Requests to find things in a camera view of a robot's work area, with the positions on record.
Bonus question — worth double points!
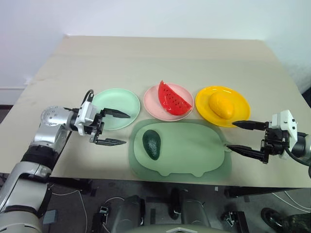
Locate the black floor bracket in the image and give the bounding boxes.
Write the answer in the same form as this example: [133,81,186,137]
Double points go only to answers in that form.
[91,205,109,233]
[220,210,249,233]

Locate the dark green avocado toy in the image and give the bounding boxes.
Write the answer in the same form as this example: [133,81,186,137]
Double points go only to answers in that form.
[142,129,162,161]

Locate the small grey box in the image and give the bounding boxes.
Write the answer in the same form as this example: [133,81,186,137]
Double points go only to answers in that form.
[43,209,58,225]

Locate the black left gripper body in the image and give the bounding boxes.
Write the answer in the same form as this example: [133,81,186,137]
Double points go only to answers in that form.
[82,109,106,144]

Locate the round green plate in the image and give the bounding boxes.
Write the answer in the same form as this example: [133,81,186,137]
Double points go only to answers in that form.
[91,88,141,131]

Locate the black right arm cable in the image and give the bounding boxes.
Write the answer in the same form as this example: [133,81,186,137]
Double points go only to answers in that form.
[283,146,311,168]

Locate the white floor cable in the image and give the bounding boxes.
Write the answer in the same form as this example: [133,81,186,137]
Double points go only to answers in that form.
[50,184,88,228]
[271,189,311,212]

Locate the black table frame bar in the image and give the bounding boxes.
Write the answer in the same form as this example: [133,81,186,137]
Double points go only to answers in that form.
[224,186,311,199]
[47,177,97,197]

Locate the red watermelon slice toy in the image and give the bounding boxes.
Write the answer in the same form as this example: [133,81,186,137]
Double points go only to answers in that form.
[158,80,193,116]

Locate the dark shoe of bystander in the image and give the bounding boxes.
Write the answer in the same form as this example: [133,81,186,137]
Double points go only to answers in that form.
[260,207,283,227]

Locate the round pink plate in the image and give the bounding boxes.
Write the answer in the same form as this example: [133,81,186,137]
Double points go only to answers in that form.
[143,83,194,122]

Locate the dark grey rounded shape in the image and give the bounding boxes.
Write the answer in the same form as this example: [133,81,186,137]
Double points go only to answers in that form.
[112,195,147,233]
[181,198,212,230]

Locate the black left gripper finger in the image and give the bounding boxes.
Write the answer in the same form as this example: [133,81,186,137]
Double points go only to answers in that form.
[102,108,132,119]
[93,137,127,147]

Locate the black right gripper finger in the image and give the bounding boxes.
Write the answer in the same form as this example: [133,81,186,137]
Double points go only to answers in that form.
[226,144,265,162]
[231,120,269,131]

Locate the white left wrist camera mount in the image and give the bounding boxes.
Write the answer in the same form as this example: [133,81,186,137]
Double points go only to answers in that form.
[73,100,98,136]

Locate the green animal-shaped tray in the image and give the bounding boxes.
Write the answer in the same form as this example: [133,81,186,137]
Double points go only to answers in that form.
[128,118,233,181]

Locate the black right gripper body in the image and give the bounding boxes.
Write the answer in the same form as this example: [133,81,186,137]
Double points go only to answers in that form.
[259,121,290,164]

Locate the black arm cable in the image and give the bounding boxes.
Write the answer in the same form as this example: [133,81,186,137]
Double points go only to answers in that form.
[283,146,311,168]
[81,89,96,109]

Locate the yellow mango toy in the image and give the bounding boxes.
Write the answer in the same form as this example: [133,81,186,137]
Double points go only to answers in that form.
[208,92,235,120]

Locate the black upright post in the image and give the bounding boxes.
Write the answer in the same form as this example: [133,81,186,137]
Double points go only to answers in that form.
[168,187,189,220]

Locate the camouflage trouser leg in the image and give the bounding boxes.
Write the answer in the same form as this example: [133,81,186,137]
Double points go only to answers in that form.
[276,213,311,233]

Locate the round yellow plate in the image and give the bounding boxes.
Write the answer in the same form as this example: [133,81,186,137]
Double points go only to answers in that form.
[195,85,251,128]

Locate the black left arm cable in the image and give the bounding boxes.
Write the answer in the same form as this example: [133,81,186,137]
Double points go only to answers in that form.
[81,89,96,109]

